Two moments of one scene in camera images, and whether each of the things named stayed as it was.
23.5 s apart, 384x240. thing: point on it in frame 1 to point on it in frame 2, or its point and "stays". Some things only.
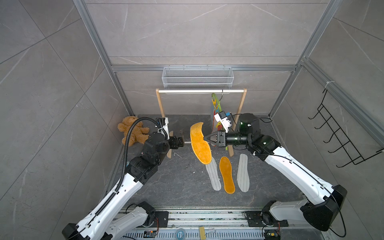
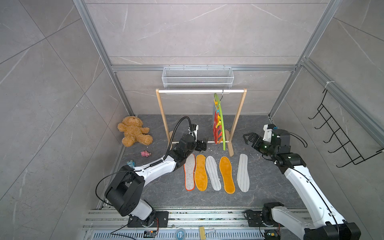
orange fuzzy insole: x=225 y=168 stays
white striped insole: x=243 y=178 stays
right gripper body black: x=222 y=139 to x=258 y=143
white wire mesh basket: x=196 y=78 stays
